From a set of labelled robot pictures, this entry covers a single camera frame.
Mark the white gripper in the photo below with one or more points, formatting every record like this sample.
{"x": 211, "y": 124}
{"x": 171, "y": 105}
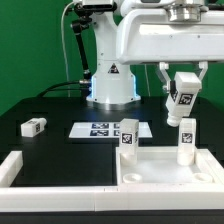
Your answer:
{"x": 147, "y": 36}

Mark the white square tabletop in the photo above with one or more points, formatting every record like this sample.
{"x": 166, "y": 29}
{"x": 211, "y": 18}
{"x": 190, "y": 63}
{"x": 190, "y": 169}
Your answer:
{"x": 159, "y": 165}

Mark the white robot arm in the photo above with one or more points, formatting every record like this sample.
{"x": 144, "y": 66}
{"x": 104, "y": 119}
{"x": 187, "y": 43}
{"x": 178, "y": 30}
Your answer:
{"x": 113, "y": 84}

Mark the white marker tag sheet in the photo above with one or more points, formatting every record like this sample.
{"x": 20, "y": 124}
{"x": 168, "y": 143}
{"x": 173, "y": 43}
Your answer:
{"x": 84, "y": 130}

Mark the white U-shaped obstacle fence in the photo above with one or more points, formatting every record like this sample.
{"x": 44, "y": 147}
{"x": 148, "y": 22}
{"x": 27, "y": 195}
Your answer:
{"x": 124, "y": 196}

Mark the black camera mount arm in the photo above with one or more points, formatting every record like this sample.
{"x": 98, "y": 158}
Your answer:
{"x": 83, "y": 22}

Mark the camera on mount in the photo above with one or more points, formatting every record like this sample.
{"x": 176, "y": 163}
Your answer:
{"x": 98, "y": 4}

